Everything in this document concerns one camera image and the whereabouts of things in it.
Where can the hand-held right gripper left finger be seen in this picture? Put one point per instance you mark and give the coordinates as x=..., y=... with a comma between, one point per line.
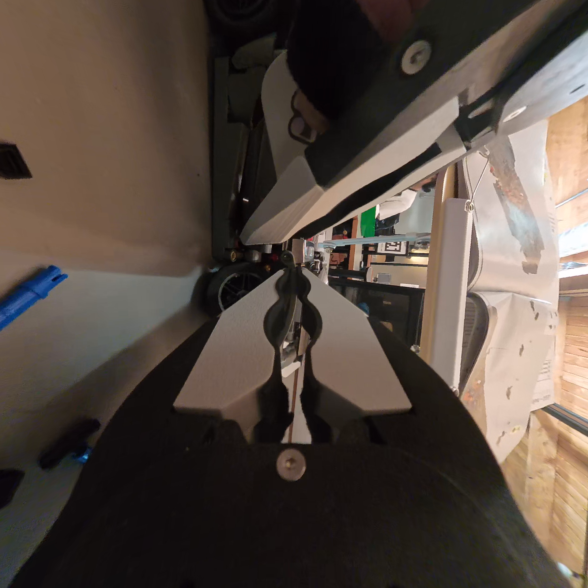
x=229, y=363

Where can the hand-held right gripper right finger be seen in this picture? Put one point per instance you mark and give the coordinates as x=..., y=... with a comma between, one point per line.
x=353, y=363

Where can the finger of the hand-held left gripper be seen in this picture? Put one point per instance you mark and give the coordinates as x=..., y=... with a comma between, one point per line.
x=452, y=144
x=367, y=174

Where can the grey lego car model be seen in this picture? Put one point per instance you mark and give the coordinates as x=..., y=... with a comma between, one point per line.
x=229, y=183

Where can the lego instruction booklet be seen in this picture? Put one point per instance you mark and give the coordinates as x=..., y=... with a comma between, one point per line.
x=514, y=321

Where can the cluster of small lego connectors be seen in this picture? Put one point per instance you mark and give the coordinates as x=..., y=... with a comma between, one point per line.
x=69, y=443

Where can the blue lego pin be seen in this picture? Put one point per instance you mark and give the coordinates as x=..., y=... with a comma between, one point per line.
x=27, y=294

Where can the small black lego bush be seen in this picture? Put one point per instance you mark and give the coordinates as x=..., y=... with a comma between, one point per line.
x=13, y=160

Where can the person's left hand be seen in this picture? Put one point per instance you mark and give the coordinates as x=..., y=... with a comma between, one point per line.
x=305, y=121

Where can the green box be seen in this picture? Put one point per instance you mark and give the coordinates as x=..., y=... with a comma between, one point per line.
x=368, y=221

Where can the black shelf unit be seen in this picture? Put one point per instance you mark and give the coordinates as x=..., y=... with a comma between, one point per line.
x=381, y=303

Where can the white book stand ledge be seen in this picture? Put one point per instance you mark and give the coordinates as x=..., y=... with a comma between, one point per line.
x=448, y=275

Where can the white paper sign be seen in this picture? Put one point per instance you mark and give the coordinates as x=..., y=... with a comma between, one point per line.
x=544, y=381

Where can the black metal rail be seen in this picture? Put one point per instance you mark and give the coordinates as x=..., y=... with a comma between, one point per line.
x=565, y=420

